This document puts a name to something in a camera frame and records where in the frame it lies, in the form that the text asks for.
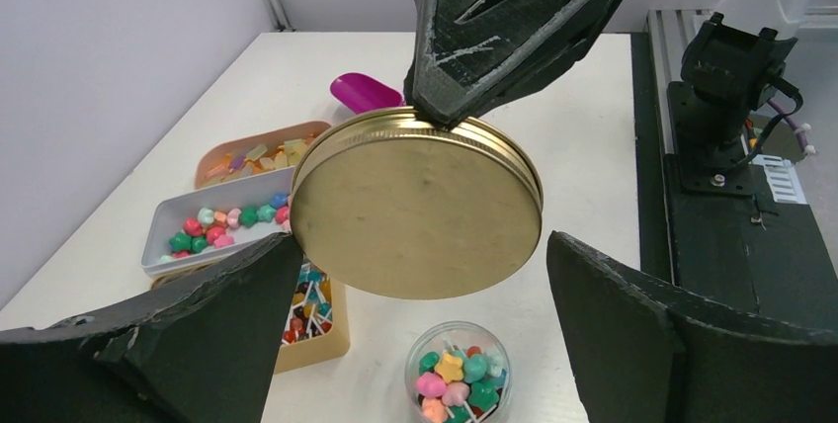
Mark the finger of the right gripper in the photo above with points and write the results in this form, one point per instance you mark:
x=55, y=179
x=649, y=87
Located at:
x=473, y=56

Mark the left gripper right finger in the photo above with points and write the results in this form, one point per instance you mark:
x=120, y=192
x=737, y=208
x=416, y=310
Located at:
x=644, y=350

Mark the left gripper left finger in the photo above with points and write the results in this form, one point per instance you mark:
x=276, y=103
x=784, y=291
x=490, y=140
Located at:
x=200, y=349

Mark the magenta plastic scoop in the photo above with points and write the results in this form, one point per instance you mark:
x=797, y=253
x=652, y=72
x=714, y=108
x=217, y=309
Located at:
x=361, y=93

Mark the clear plastic cup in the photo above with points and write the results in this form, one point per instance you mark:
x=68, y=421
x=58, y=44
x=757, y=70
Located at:
x=458, y=371

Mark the gold ring lid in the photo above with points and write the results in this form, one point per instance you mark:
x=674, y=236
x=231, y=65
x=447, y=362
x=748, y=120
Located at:
x=392, y=205

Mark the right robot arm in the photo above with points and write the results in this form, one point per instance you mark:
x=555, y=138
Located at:
x=732, y=66

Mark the white tin of candies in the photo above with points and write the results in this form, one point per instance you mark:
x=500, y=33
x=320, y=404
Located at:
x=207, y=225

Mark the gold tin of lollipops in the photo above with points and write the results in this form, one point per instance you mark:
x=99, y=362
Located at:
x=317, y=328

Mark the pink tin of gummies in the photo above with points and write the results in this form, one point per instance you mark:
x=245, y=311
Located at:
x=257, y=154

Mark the right white cable duct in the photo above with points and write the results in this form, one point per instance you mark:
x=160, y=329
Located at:
x=782, y=179

